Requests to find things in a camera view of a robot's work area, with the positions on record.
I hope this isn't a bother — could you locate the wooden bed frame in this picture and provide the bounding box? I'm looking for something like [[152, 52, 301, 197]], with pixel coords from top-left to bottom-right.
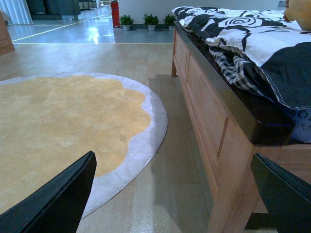
[[172, 22, 311, 233]]

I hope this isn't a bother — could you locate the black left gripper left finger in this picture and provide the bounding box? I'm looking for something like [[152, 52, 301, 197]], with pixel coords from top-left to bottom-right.
[[0, 151, 97, 233]]

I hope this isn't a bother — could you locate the potted green plant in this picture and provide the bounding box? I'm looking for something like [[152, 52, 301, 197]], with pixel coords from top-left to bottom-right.
[[163, 15, 175, 31], [143, 14, 159, 31], [119, 15, 134, 31]]

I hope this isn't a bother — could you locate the left potted green plant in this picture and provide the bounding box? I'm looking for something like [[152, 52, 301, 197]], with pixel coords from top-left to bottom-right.
[[119, 15, 134, 31]]

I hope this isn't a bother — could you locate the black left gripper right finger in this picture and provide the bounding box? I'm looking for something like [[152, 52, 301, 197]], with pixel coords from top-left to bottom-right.
[[251, 153, 311, 233]]

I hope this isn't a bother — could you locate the yellow pillow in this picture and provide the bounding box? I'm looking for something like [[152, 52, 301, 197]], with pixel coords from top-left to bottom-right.
[[284, 0, 311, 24]]

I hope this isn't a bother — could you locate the right potted green plant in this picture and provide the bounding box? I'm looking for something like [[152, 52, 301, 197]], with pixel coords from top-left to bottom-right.
[[163, 15, 175, 31]]

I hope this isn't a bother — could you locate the dark grey machine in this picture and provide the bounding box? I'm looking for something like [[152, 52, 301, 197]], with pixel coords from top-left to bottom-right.
[[26, 0, 81, 20]]

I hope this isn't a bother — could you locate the middle potted green plant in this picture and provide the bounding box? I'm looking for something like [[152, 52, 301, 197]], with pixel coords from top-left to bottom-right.
[[143, 14, 159, 31]]

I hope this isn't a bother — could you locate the white curtain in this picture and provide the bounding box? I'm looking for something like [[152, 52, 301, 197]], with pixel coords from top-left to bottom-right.
[[0, 0, 33, 25]]

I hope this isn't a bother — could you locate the yellow and grey round rug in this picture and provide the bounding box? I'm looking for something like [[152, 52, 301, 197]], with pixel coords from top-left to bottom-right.
[[0, 73, 168, 216]]

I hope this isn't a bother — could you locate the black white rose duvet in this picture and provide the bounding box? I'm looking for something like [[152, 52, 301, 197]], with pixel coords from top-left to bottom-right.
[[172, 6, 311, 143]]

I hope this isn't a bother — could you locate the red fire extinguisher cabinet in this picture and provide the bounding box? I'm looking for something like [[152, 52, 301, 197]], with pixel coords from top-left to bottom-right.
[[110, 0, 120, 28]]

